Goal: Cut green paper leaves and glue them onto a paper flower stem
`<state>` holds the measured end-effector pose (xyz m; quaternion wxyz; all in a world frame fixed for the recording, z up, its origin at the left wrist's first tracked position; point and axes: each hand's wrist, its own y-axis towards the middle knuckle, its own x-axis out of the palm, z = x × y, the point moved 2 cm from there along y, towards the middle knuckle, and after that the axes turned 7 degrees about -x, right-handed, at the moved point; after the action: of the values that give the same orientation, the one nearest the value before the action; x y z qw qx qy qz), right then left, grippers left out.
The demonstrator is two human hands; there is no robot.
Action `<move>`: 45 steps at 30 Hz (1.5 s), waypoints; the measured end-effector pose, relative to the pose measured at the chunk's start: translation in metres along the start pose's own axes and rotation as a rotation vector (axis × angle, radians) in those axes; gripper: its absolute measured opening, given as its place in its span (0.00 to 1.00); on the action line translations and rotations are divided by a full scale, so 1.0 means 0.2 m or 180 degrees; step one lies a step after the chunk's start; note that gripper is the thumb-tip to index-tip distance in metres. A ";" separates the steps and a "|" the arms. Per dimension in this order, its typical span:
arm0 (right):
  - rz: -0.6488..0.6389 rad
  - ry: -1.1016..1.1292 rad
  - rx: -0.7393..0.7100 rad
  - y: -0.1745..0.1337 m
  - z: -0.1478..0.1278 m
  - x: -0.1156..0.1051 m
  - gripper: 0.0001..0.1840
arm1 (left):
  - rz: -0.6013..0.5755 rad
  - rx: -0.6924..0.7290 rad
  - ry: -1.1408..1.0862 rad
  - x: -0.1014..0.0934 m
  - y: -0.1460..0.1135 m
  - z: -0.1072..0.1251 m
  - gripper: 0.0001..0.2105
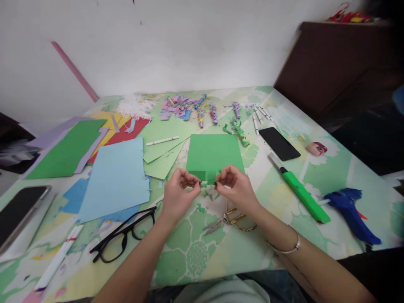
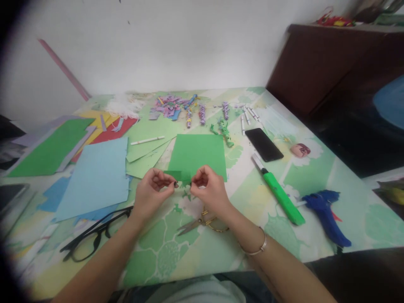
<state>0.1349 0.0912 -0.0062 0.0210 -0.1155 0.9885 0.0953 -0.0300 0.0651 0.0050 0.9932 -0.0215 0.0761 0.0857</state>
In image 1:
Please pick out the person's left hand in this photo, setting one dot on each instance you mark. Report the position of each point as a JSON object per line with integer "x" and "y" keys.
{"x": 176, "y": 199}

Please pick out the person's right hand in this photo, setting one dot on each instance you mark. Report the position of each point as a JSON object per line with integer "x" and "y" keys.
{"x": 240, "y": 192}

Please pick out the person's left fingers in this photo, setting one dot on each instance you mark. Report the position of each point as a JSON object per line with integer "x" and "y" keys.
{"x": 186, "y": 182}

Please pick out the person's right thumb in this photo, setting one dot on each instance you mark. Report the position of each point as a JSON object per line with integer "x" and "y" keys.
{"x": 223, "y": 188}

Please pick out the person's right fingers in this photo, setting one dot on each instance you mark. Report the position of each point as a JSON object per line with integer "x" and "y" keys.
{"x": 232, "y": 180}

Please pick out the person's left thumb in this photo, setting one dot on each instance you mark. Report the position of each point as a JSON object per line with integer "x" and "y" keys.
{"x": 193, "y": 188}

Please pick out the person's right index finger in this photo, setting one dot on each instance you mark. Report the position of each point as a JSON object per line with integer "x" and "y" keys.
{"x": 224, "y": 172}

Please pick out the person's left index finger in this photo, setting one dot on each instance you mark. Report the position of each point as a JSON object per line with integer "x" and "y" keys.
{"x": 189, "y": 174}

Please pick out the small green paper cuttings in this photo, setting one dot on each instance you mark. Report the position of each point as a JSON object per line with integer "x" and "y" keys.
{"x": 208, "y": 194}

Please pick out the light green paper sheets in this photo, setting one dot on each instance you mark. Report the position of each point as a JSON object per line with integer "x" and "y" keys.
{"x": 161, "y": 157}

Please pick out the green rolled paper stick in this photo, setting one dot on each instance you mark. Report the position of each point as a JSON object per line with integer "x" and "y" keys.
{"x": 241, "y": 134}

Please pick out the single white marker pen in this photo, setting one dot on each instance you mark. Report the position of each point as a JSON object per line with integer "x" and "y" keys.
{"x": 162, "y": 141}

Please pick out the pastel rolled paper stick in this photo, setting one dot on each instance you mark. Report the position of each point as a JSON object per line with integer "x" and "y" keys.
{"x": 236, "y": 110}
{"x": 200, "y": 118}
{"x": 214, "y": 114}

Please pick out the black smartphone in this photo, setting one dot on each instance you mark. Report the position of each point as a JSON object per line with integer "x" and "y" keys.
{"x": 279, "y": 143}

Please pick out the green floral tablecloth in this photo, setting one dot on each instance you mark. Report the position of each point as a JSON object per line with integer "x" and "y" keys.
{"x": 202, "y": 252}

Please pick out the group of white marker pens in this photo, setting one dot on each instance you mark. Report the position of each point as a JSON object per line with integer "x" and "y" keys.
{"x": 259, "y": 117}

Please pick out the pile of pastel paper scraps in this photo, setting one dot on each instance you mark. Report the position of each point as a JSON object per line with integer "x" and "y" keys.
{"x": 178, "y": 109}

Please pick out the red paper sheet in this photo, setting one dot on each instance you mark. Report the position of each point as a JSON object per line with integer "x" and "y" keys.
{"x": 139, "y": 126}

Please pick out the light blue paper sheet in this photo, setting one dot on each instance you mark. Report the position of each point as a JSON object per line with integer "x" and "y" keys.
{"x": 115, "y": 180}

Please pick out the green utility knife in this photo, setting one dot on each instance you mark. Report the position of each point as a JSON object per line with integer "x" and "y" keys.
{"x": 303, "y": 192}

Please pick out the black eyeglasses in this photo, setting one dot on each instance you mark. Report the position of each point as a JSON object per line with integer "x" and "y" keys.
{"x": 126, "y": 233}

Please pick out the pile of white paper shreds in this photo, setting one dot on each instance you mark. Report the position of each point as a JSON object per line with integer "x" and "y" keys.
{"x": 136, "y": 107}

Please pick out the small pink cartoon eraser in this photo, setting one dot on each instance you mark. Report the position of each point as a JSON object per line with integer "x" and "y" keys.
{"x": 317, "y": 149}

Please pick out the yellow paper sheet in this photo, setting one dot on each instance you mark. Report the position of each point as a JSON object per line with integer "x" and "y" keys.
{"x": 109, "y": 118}

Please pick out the person's body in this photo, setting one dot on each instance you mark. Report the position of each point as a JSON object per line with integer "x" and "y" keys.
{"x": 227, "y": 290}

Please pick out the torn blue paper sheet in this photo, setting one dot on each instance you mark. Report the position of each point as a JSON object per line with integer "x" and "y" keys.
{"x": 74, "y": 194}

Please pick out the blue glue gun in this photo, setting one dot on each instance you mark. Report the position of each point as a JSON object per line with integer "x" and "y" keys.
{"x": 350, "y": 208}

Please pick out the dark green paper sheet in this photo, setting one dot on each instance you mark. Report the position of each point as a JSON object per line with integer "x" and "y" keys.
{"x": 68, "y": 148}

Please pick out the lilac paper sheet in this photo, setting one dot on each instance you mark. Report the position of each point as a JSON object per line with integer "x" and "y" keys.
{"x": 60, "y": 129}

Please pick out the white rolled paper tube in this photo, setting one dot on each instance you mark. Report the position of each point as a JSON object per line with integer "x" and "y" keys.
{"x": 60, "y": 257}

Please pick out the brown wooden cabinet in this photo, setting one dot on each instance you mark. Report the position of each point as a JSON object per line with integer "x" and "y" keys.
{"x": 334, "y": 69}

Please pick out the long pink stick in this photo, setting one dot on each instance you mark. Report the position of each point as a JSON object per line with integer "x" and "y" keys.
{"x": 75, "y": 72}

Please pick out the smartphone in clear case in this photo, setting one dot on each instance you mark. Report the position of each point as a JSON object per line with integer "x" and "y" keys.
{"x": 19, "y": 214}

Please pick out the red yellow decoration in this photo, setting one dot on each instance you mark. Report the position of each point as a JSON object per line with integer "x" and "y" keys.
{"x": 350, "y": 15}

